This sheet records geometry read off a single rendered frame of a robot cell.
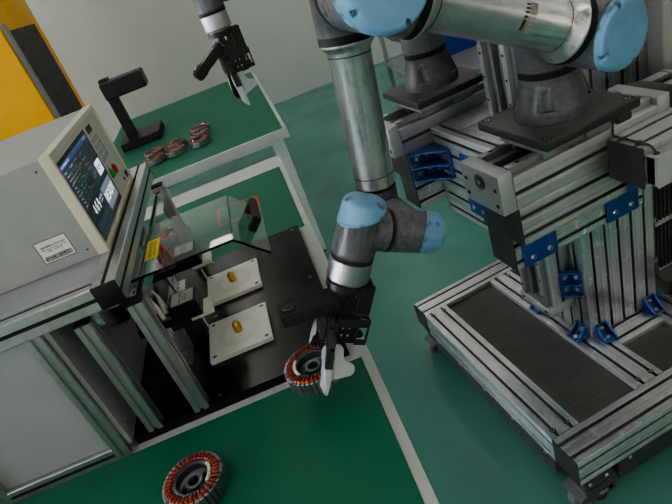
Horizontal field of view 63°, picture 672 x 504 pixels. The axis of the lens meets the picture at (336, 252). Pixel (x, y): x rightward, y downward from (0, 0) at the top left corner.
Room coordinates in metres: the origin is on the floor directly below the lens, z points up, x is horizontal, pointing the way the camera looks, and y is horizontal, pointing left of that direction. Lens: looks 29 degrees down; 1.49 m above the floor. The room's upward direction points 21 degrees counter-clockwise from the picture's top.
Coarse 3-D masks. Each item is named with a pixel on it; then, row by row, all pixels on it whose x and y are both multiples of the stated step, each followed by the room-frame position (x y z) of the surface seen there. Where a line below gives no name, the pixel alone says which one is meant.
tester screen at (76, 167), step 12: (84, 144) 1.20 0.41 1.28; (72, 156) 1.09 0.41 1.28; (84, 156) 1.16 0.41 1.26; (96, 156) 1.23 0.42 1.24; (60, 168) 1.00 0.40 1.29; (72, 168) 1.06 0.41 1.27; (84, 168) 1.12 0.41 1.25; (72, 180) 1.02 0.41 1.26; (84, 180) 1.08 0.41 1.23; (84, 192) 1.04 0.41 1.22; (96, 192) 1.10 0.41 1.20; (84, 204) 1.01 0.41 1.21; (108, 204) 1.13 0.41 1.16; (96, 216) 1.03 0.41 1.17; (108, 216) 1.09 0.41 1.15
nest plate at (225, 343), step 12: (240, 312) 1.14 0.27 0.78; (252, 312) 1.12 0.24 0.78; (264, 312) 1.11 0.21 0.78; (216, 324) 1.13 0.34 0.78; (228, 324) 1.11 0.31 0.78; (252, 324) 1.08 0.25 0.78; (264, 324) 1.06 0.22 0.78; (216, 336) 1.08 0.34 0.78; (228, 336) 1.06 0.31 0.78; (240, 336) 1.05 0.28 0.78; (252, 336) 1.03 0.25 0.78; (264, 336) 1.01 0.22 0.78; (216, 348) 1.04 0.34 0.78; (228, 348) 1.02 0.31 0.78; (240, 348) 1.00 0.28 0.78; (252, 348) 1.00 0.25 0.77; (216, 360) 1.00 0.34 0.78
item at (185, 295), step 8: (192, 288) 1.09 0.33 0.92; (176, 296) 1.08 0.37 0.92; (184, 296) 1.07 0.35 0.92; (192, 296) 1.05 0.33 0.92; (200, 296) 1.09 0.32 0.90; (208, 296) 1.10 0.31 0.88; (176, 304) 1.05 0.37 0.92; (184, 304) 1.04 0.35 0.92; (192, 304) 1.04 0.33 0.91; (200, 304) 1.05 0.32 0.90; (208, 304) 1.07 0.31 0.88; (176, 312) 1.04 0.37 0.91; (184, 312) 1.04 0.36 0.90; (192, 312) 1.04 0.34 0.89; (200, 312) 1.04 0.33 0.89; (208, 312) 1.04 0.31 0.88; (160, 320) 1.05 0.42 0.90; (168, 320) 1.03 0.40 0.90; (176, 320) 1.03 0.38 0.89; (184, 320) 1.03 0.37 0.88; (192, 320) 1.04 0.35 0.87; (168, 328) 1.08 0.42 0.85; (144, 336) 1.03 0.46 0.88
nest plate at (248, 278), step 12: (240, 264) 1.39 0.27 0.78; (252, 264) 1.36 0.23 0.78; (216, 276) 1.37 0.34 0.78; (240, 276) 1.32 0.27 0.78; (252, 276) 1.30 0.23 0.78; (216, 288) 1.31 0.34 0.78; (228, 288) 1.28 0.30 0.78; (240, 288) 1.26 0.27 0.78; (252, 288) 1.24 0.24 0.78; (216, 300) 1.24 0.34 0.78; (228, 300) 1.24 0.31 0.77
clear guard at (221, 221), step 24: (192, 216) 1.13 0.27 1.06; (216, 216) 1.08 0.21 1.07; (240, 216) 1.08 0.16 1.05; (144, 240) 1.10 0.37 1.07; (168, 240) 1.05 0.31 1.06; (192, 240) 1.01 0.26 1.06; (216, 240) 0.96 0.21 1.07; (240, 240) 0.95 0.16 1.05; (264, 240) 0.99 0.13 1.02; (144, 264) 0.98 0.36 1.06; (168, 264) 0.94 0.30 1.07
